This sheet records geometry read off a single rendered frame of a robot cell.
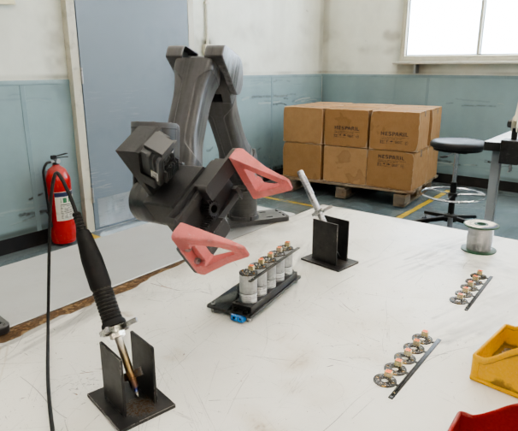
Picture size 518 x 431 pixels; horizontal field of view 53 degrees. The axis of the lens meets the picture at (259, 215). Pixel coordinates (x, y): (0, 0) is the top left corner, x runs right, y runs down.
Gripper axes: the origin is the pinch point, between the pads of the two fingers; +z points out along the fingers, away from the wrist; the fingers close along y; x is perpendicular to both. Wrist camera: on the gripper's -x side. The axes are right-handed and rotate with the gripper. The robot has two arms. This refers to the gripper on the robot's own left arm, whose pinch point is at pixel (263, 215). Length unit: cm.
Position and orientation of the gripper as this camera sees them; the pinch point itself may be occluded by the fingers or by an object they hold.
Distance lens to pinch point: 55.2
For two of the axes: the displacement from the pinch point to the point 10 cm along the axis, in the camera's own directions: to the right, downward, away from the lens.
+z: 7.8, 1.1, -6.2
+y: 4.9, -7.3, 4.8
